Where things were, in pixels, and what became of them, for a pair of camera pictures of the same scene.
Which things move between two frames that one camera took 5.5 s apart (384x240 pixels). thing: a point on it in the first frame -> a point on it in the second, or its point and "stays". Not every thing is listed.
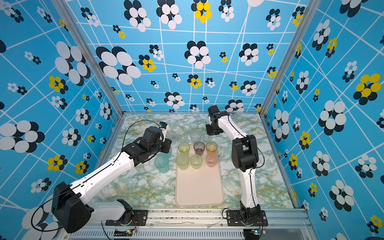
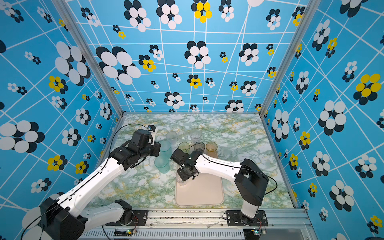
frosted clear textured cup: x=172 y=136 stays
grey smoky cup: x=199 y=147 stays
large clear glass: x=195 y=135 stays
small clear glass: x=206 y=138 -> x=179 y=179
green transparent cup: x=184 y=148 stays
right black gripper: x=208 y=126 -> x=183 y=177
